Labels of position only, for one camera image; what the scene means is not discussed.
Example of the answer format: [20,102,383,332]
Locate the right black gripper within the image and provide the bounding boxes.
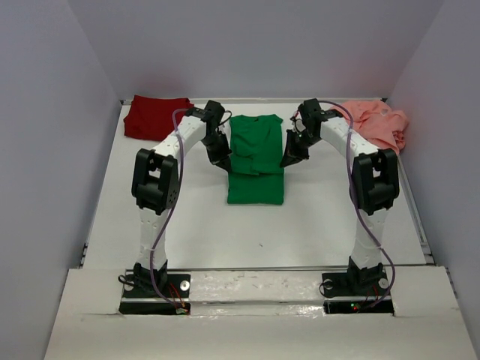
[280,129,321,168]

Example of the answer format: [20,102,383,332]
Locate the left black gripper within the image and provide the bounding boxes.
[199,133,232,173]

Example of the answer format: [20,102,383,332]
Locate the green t shirt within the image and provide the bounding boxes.
[227,114,284,206]

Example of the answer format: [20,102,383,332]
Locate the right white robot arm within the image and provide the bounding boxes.
[280,98,400,299]

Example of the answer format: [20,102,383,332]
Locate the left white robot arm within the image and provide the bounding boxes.
[131,100,232,299]

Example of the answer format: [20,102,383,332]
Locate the pink crumpled t shirt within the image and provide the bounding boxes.
[331,100,409,155]

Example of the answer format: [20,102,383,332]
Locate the red folded t shirt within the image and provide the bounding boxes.
[124,95,194,142]

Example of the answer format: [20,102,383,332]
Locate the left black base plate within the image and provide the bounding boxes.
[118,271,191,316]

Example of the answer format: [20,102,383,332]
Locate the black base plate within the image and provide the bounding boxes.
[319,272,395,315]
[118,271,191,316]

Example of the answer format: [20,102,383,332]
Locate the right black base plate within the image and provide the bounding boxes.
[319,272,395,315]

